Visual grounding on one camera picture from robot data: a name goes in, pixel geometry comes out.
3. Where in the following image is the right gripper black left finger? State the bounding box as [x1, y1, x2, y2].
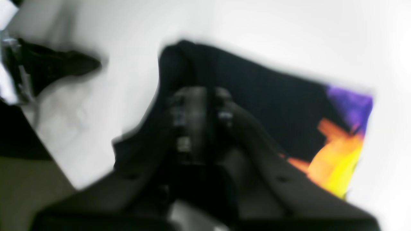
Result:
[33, 87, 209, 225]

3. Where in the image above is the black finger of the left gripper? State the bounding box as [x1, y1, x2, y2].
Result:
[19, 38, 101, 97]

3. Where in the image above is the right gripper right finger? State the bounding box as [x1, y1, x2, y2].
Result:
[215, 88, 378, 225]

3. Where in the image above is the black T-shirt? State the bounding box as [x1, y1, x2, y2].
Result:
[112, 40, 373, 199]

